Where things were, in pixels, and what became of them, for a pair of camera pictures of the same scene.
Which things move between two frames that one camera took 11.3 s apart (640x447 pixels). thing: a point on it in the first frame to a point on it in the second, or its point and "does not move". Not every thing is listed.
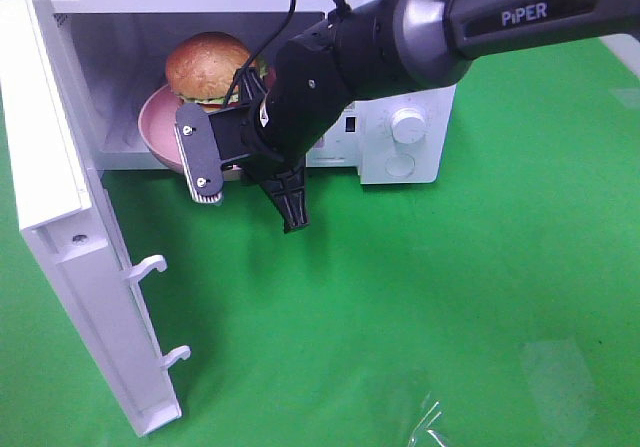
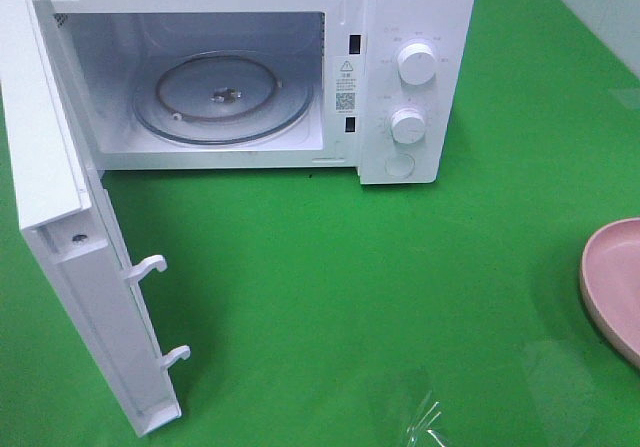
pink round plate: (157, 124) to (610, 273)
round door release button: (400, 165) does not move
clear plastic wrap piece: (426, 433) does not move
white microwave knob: (408, 125) does not move
